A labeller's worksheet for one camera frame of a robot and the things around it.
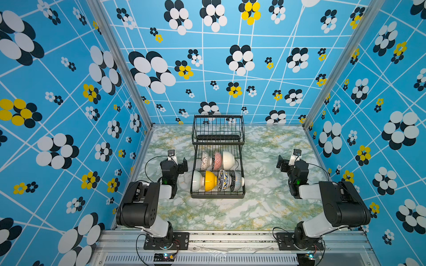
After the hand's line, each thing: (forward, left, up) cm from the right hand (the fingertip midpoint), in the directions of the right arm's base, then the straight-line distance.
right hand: (291, 156), depth 93 cm
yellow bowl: (-16, +45, +1) cm, 48 cm away
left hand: (-1, +65, 0) cm, 65 cm away
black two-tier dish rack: (+22, +42, -5) cm, 48 cm away
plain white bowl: (-4, +36, +1) cm, 36 cm away
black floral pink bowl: (-5, +42, +2) cm, 42 cm away
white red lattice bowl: (-5, +48, +2) cm, 48 cm away
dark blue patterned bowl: (-17, +33, +3) cm, 37 cm away
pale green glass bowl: (-16, +52, +1) cm, 54 cm away
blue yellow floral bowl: (-16, +38, +3) cm, 42 cm away
